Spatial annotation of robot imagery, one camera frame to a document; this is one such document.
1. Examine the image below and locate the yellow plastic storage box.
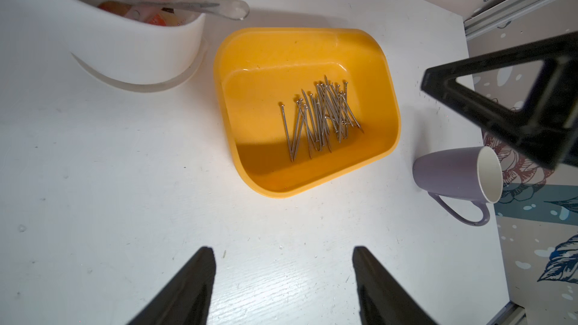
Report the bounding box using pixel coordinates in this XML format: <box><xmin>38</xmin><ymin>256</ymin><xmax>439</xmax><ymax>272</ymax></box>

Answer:
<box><xmin>214</xmin><ymin>28</ymin><xmax>401</xmax><ymax>198</ymax></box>

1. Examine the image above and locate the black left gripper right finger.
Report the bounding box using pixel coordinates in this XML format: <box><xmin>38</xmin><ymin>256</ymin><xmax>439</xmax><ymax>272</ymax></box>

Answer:
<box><xmin>352</xmin><ymin>246</ymin><xmax>435</xmax><ymax>324</ymax></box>

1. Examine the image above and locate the purple ceramic mug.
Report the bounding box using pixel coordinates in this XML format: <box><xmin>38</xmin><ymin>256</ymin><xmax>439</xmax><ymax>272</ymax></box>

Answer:
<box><xmin>412</xmin><ymin>146</ymin><xmax>503</xmax><ymax>227</ymax></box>

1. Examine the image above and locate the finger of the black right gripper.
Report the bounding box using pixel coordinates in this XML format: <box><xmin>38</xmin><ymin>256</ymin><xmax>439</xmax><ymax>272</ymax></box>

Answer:
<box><xmin>421</xmin><ymin>31</ymin><xmax>578</xmax><ymax>170</ymax></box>

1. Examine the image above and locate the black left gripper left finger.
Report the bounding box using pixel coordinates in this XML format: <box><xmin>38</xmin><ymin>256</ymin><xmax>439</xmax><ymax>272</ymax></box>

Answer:
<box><xmin>130</xmin><ymin>247</ymin><xmax>216</xmax><ymax>324</ymax></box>

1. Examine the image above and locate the white utensil holder cup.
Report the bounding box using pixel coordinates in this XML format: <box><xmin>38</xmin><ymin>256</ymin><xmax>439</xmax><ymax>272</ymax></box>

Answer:
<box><xmin>10</xmin><ymin>0</ymin><xmax>206</xmax><ymax>85</ymax></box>

